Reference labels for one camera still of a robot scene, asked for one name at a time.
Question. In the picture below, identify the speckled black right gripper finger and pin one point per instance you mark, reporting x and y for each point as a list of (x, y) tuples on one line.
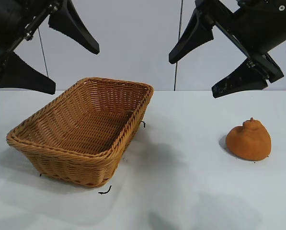
[(243, 81)]

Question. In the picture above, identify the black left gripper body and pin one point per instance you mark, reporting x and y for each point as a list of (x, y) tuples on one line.
[(6, 21)]

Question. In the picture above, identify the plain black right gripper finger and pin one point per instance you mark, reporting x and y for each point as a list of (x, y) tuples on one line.
[(195, 38)]

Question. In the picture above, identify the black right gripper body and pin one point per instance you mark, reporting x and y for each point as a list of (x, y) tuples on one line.
[(262, 21)]

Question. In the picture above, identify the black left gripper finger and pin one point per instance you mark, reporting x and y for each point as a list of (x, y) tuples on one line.
[(75, 28), (20, 76)]

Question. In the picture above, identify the squashed orange soft toy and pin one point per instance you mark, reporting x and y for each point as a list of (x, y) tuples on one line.
[(248, 143)]

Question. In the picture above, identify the brown woven wicker basket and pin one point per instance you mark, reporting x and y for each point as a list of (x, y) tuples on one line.
[(85, 134)]

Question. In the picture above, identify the bent black thread bit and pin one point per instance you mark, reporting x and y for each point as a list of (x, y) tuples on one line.
[(144, 124)]

